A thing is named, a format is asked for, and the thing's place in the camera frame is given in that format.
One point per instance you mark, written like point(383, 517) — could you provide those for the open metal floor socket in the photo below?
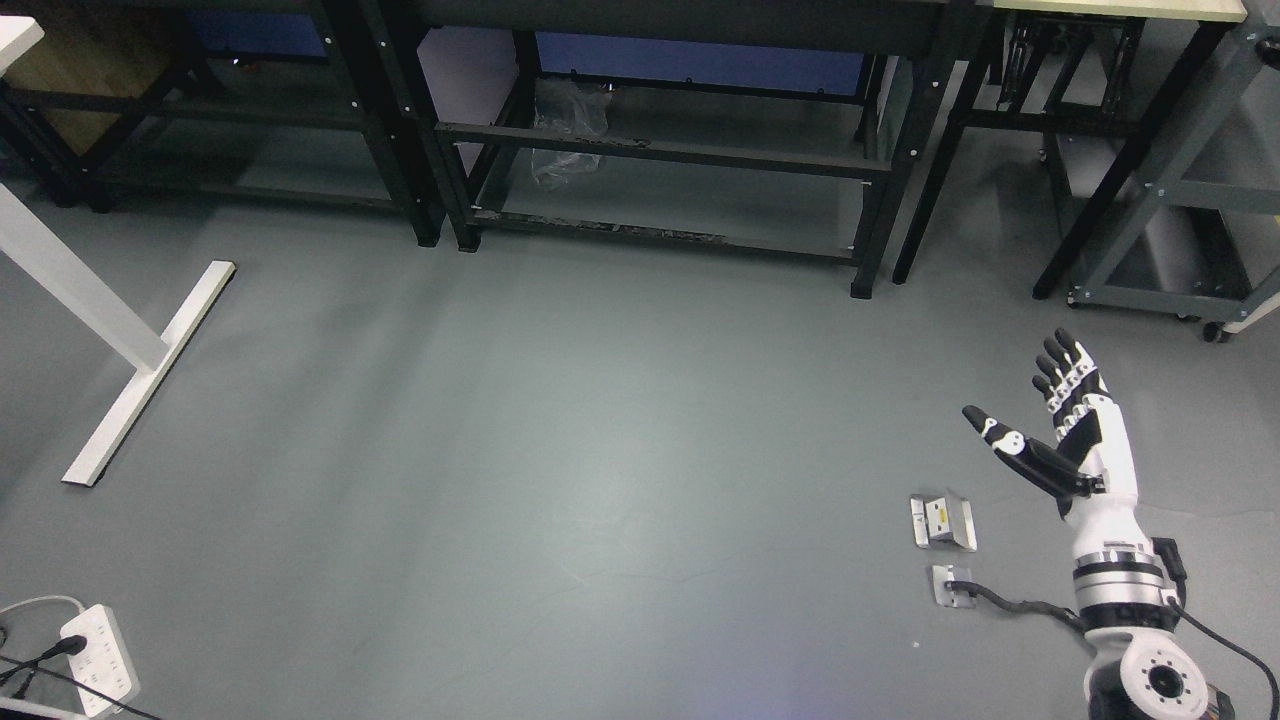
point(943, 520)

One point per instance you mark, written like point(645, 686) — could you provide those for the black table with beige top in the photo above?
point(1010, 51)

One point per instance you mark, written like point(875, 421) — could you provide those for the white power strip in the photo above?
point(104, 667)

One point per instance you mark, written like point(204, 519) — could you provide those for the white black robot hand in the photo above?
point(1089, 470)

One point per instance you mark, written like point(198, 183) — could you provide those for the white desk leg frame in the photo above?
point(49, 262)

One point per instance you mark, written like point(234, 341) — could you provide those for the black metal shelf rack centre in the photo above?
point(782, 129)

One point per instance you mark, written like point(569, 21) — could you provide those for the black metal shelf rack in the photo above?
point(267, 100)
point(782, 129)

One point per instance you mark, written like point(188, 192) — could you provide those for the clear plastic bag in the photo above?
point(574, 110)

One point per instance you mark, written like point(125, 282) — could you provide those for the black metal shelf rack left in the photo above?
point(267, 100)

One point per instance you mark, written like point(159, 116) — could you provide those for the wooden box under shelf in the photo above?
point(110, 51)

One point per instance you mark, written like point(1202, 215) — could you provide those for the metal floor socket with cable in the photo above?
point(943, 580)

